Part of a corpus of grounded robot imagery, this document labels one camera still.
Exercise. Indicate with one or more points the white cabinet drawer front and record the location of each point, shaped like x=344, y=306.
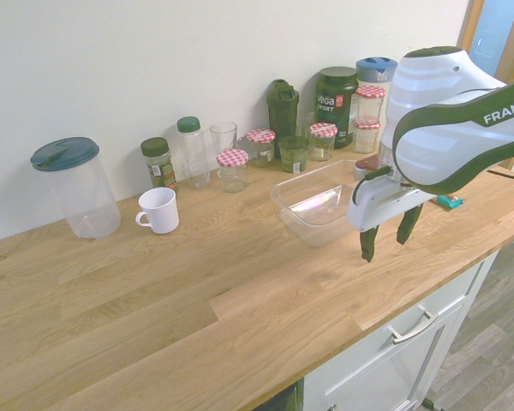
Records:
x=390, y=364

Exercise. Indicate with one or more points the wooden door frame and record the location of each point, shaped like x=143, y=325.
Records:
x=475, y=30

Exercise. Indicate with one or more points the spice jar with dark lid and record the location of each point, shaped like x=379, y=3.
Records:
x=158, y=167

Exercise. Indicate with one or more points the small green glass jar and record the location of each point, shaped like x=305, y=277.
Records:
x=293, y=155

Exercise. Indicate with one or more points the white ceramic mug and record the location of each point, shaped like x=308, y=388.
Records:
x=160, y=212

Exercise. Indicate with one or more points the dark Vega Sport protein tub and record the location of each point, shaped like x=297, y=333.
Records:
x=336, y=103

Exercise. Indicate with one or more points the clear bottle with green lid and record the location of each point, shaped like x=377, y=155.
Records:
x=193, y=154

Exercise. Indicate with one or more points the tall clear drinking glass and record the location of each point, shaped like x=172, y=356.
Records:
x=223, y=137

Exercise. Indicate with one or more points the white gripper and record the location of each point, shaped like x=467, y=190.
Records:
x=370, y=207

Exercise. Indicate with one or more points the glass jar red checked lid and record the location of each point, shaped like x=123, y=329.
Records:
x=232, y=169
x=367, y=137
x=370, y=105
x=323, y=141
x=261, y=147

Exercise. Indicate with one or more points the yellow teal protein bar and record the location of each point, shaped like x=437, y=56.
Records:
x=450, y=202

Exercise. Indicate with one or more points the clear pitcher with blue lid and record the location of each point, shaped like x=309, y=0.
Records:
x=374, y=70

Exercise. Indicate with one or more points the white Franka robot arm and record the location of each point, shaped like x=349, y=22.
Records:
x=445, y=141

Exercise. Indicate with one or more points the clear pitcher with teal lid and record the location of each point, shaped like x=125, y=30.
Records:
x=83, y=192

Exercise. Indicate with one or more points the clear plastic rectangular container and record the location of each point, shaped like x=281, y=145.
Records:
x=312, y=210

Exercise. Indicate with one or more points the dark green shaker bottle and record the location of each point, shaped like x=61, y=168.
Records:
x=282, y=113

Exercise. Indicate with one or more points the red brown and grey utensil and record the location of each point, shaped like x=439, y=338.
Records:
x=366, y=164

